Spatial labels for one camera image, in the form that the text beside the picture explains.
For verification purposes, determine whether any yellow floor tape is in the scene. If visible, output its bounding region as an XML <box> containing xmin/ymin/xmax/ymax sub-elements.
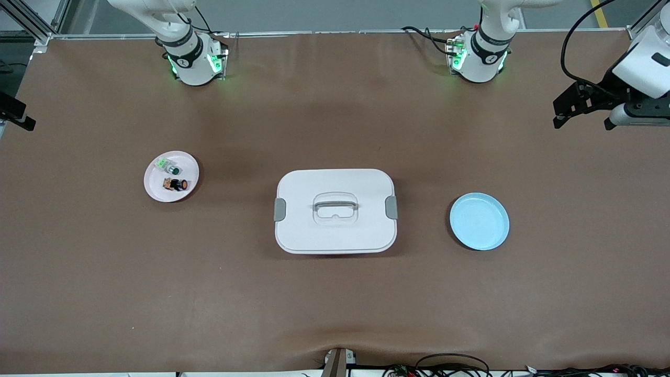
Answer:
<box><xmin>590</xmin><ymin>0</ymin><xmax>609</xmax><ymax>28</ymax></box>

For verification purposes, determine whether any light blue round plate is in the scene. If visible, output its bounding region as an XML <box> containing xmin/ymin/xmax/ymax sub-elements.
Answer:
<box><xmin>449</xmin><ymin>192</ymin><xmax>510</xmax><ymax>251</ymax></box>

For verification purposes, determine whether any pink round plate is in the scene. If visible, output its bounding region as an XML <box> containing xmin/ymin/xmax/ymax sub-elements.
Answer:
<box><xmin>143</xmin><ymin>150</ymin><xmax>200</xmax><ymax>203</ymax></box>

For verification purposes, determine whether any brown table cover cloth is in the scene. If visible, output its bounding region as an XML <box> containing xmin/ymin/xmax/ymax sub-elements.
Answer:
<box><xmin>0</xmin><ymin>30</ymin><xmax>670</xmax><ymax>375</ymax></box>

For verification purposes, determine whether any white lidded storage box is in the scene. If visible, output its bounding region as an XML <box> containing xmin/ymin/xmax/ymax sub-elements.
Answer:
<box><xmin>274</xmin><ymin>168</ymin><xmax>398</xmax><ymax>256</ymax></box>

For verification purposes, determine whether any aluminium frame strut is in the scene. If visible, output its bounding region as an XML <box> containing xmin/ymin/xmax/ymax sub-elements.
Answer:
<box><xmin>626</xmin><ymin>0</ymin><xmax>670</xmax><ymax>42</ymax></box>
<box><xmin>0</xmin><ymin>0</ymin><xmax>71</xmax><ymax>45</ymax></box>

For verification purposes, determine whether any black left arm base cable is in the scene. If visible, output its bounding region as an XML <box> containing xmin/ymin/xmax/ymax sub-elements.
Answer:
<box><xmin>402</xmin><ymin>25</ymin><xmax>464</xmax><ymax>58</ymax></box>

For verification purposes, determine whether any black arm base cable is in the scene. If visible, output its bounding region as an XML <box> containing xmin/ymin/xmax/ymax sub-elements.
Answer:
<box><xmin>178</xmin><ymin>5</ymin><xmax>231</xmax><ymax>40</ymax></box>
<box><xmin>402</xmin><ymin>25</ymin><xmax>464</xmax><ymax>58</ymax></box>

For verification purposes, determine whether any black right arm base cable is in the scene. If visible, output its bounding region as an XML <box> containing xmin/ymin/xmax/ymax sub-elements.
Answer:
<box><xmin>178</xmin><ymin>5</ymin><xmax>231</xmax><ymax>40</ymax></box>

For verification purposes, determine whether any metal table edge rail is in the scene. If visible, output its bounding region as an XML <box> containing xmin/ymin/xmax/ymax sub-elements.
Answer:
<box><xmin>50</xmin><ymin>29</ymin><xmax>637</xmax><ymax>40</ymax></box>

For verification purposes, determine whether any tangled cable bundle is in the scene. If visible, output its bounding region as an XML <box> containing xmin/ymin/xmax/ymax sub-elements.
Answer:
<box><xmin>382</xmin><ymin>363</ymin><xmax>670</xmax><ymax>377</ymax></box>

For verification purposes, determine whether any grey box lid handle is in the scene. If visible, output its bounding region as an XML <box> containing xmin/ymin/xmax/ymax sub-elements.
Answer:
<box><xmin>313</xmin><ymin>198</ymin><xmax>360</xmax><ymax>211</ymax></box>

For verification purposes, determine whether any black looped cable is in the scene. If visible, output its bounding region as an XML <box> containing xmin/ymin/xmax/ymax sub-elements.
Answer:
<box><xmin>416</xmin><ymin>353</ymin><xmax>490</xmax><ymax>377</ymax></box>

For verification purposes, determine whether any aluminium camera mount post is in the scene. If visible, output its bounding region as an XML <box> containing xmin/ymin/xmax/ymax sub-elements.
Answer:
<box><xmin>320</xmin><ymin>347</ymin><xmax>358</xmax><ymax>377</ymax></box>

